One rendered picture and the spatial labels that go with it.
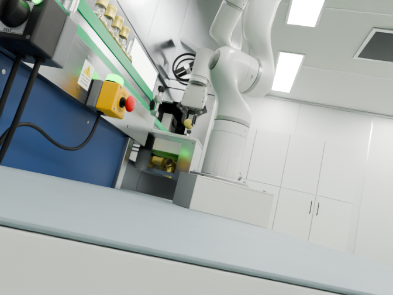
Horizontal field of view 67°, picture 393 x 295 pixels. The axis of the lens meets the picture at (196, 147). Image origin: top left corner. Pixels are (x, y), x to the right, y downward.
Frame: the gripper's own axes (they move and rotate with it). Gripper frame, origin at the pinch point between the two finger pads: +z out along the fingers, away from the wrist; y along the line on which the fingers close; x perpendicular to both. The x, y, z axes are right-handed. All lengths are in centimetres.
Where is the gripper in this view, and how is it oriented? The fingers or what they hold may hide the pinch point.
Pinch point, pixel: (189, 120)
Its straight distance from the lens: 125.8
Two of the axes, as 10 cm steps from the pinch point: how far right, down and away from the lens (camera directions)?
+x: -1.4, -1.9, -9.7
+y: -9.6, -2.2, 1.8
